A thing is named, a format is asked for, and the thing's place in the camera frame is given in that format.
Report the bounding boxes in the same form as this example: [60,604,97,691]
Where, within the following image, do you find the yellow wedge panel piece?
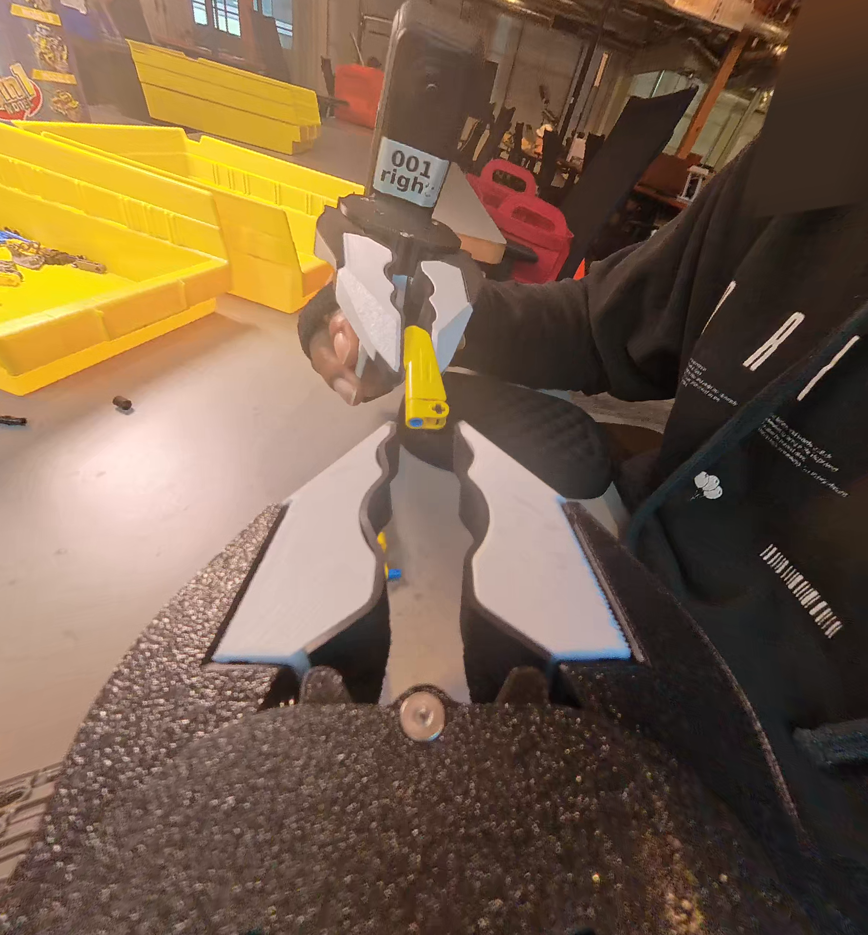
[402,325,451,410]

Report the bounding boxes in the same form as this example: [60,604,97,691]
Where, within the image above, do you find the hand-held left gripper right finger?
[456,421,635,661]

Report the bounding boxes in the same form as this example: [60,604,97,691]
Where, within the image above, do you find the red fuel canister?
[468,158,573,286]

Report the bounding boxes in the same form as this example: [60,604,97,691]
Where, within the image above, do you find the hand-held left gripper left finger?
[212,424,401,670]

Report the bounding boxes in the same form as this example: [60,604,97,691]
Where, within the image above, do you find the yellow parts bin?
[18,117,365,315]
[128,40,322,154]
[0,168,233,397]

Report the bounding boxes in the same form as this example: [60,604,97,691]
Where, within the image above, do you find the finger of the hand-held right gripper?
[332,234,406,374]
[420,268,474,366]

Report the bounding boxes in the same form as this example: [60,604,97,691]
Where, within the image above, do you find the person's right forearm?
[449,220,727,403]

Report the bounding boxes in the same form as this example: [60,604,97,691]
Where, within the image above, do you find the person's right hand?
[298,285,391,407]

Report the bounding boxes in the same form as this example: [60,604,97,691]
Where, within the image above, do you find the robot kit cardboard box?
[0,0,92,125]

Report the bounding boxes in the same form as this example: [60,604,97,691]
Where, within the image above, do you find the black quilted chair armrest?
[405,373,614,501]

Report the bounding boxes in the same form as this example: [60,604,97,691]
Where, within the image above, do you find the mixed plastic connector pieces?
[0,220,109,286]

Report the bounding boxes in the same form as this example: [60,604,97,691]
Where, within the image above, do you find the small grey side table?
[427,173,508,267]

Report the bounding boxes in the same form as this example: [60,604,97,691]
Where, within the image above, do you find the red container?
[332,62,385,130]

